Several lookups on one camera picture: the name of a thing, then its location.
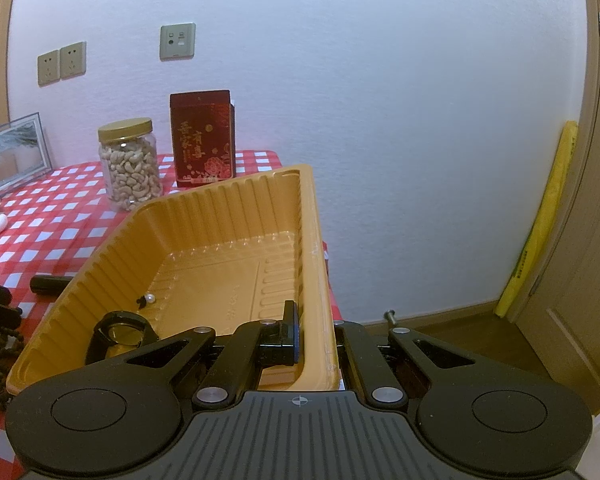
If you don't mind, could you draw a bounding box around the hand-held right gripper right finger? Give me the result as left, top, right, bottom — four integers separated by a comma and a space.
332, 320, 482, 404

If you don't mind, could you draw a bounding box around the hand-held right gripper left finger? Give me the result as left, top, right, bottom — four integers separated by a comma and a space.
105, 300, 302, 409

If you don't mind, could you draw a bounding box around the black cylindrical handle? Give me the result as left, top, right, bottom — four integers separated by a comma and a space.
30, 274, 74, 295

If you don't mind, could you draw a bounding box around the yellow ribbed plastic tray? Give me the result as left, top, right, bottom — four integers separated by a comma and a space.
6, 164, 342, 395

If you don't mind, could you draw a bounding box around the red checkered tablecloth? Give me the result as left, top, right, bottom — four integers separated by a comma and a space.
0, 149, 342, 463

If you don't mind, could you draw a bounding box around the black folding loupe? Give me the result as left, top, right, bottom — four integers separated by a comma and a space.
84, 311, 160, 363

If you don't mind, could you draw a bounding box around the clear jar of cashews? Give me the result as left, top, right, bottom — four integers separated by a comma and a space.
98, 118, 164, 212

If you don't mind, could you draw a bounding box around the red patterned gift box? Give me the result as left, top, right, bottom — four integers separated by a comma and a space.
169, 89, 237, 189

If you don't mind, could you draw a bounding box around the wooden door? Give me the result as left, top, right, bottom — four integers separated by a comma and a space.
510, 0, 600, 417

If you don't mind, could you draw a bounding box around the silver picture frame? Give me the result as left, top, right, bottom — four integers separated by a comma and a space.
0, 112, 52, 195

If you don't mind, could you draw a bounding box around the beige wall socket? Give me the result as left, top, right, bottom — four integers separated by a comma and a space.
60, 41, 87, 80
38, 50, 61, 86

